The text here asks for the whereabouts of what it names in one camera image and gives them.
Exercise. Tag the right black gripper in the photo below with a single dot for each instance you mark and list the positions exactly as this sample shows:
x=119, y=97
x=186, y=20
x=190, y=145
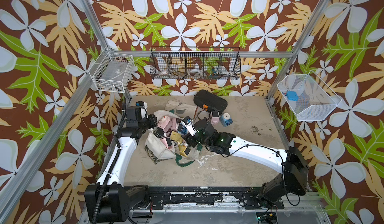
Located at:
x=189, y=139

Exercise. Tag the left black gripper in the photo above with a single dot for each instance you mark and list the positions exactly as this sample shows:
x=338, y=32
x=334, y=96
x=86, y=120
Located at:
x=152, y=118

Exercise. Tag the blue pencil sharpener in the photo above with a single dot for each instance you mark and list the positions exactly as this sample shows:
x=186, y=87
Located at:
x=226, y=119

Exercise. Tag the cream tote bag green handles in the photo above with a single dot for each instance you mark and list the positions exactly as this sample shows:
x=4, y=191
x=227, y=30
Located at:
x=160, y=147

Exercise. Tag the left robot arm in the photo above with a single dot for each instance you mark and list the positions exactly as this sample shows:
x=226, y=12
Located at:
x=108, y=201

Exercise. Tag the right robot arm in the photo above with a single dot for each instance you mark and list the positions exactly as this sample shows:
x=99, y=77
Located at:
x=290, y=164

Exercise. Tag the large pink pencil sharpener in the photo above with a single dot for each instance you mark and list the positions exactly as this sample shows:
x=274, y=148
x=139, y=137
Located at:
x=167, y=124

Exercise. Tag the yellow pencil sharpener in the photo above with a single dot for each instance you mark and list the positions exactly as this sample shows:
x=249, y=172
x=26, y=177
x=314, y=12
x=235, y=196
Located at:
x=176, y=137

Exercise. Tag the brown tape roll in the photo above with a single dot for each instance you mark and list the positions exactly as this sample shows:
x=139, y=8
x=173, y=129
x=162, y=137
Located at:
x=203, y=114

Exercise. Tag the black hard case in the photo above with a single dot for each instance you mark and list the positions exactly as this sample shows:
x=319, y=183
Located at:
x=210, y=102

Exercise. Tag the cream work glove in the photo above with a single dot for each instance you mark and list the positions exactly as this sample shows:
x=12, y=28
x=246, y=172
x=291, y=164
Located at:
x=181, y=109

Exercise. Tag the white tape roll in basket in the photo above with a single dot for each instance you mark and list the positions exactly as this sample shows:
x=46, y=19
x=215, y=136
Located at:
x=195, y=72

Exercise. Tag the blue object in basket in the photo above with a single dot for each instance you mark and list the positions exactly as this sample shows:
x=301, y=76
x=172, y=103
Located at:
x=292, y=96

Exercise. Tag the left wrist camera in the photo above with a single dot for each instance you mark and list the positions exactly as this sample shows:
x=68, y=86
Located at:
x=136, y=114

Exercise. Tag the black wire basket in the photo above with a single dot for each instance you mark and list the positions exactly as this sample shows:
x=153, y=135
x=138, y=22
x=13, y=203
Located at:
x=217, y=63

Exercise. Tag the white wire basket left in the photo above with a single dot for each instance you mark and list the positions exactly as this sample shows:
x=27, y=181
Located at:
x=112, y=71

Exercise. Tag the white wire basket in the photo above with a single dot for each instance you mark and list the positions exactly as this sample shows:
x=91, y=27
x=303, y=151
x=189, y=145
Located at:
x=112, y=71
x=316, y=99

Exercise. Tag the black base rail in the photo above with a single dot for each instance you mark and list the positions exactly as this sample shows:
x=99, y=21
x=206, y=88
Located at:
x=204, y=196

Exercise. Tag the white wire basket right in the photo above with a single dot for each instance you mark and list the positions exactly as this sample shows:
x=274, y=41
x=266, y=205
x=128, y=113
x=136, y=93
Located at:
x=316, y=99

